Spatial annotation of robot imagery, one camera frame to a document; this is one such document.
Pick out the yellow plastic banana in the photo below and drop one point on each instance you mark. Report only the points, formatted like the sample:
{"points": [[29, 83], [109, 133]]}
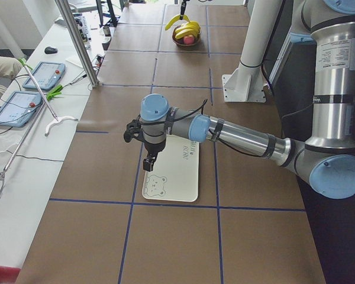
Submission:
{"points": [[175, 19]]}

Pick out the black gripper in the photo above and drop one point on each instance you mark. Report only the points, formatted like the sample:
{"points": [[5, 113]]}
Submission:
{"points": [[154, 147]]}

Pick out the far blue teach pendant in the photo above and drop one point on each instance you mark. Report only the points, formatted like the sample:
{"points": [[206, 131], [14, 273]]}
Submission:
{"points": [[47, 74]]}

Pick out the yellow banana under top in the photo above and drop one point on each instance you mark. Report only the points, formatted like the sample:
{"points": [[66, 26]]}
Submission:
{"points": [[190, 28]]}

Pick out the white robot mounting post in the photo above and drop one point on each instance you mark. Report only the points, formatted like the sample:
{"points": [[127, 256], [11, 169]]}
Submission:
{"points": [[245, 84]]}

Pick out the wrist black camera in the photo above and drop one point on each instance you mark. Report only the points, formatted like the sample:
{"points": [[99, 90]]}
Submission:
{"points": [[133, 131]]}

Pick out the red apple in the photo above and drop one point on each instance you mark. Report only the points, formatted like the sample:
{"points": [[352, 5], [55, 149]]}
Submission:
{"points": [[188, 39]]}

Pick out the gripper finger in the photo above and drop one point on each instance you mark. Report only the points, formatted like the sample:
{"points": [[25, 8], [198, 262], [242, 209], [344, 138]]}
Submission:
{"points": [[182, 9]]}

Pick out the green handled reacher grabber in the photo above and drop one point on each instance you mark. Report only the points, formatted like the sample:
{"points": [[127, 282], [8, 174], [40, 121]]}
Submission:
{"points": [[57, 119]]}

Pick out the aluminium frame post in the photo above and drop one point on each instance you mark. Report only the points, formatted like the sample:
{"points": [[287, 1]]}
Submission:
{"points": [[67, 15]]}

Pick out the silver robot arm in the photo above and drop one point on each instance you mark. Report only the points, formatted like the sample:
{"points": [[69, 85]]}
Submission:
{"points": [[325, 161]]}

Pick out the silver reacher grabber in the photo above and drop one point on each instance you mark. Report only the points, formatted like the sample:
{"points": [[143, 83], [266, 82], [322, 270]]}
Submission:
{"points": [[14, 153]]}

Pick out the blue teach pendant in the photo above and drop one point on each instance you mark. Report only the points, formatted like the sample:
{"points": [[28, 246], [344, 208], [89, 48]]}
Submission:
{"points": [[47, 74], [18, 109]]}

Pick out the black computer mouse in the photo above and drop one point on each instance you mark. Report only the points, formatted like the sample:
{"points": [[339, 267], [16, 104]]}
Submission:
{"points": [[50, 50]]}

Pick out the brown wicker basket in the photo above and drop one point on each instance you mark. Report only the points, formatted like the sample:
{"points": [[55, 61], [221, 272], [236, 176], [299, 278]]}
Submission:
{"points": [[180, 42]]}

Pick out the white bear tray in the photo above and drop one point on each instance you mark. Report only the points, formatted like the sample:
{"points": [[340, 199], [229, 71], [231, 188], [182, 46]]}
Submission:
{"points": [[175, 173]]}

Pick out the near blue teach pendant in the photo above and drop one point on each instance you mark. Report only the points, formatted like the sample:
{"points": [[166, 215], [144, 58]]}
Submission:
{"points": [[18, 109]]}

